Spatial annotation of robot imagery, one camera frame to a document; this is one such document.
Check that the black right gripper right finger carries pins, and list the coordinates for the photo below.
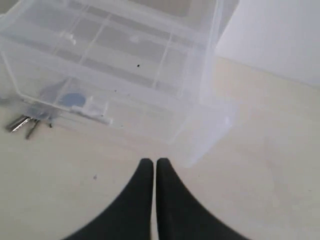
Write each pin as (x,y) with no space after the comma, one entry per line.
(180,216)

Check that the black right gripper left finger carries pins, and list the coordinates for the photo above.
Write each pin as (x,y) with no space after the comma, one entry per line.
(128,217)

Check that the key bunch with blue tag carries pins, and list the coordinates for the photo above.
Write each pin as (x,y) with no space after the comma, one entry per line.
(40,112)

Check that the clear drawer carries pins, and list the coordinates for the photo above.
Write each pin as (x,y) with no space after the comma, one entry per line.
(145,67)

